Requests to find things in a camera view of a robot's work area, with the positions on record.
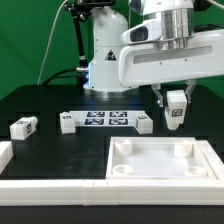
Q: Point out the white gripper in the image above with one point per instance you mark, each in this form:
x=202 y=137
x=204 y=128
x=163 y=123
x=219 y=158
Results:
x=144 y=64

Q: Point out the white square table top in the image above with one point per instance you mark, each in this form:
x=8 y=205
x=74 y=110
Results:
x=157 y=158

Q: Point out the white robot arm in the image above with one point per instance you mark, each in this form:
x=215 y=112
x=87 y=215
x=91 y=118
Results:
x=163 y=48

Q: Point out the white U-shaped obstacle fence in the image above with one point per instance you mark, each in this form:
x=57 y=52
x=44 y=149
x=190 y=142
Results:
x=119 y=191

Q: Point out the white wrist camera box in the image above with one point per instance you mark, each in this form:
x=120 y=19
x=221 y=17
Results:
x=148 y=31

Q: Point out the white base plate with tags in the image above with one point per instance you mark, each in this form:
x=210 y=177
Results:
x=107 y=118

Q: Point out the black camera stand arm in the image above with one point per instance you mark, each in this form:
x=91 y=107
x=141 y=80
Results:
x=80 y=11

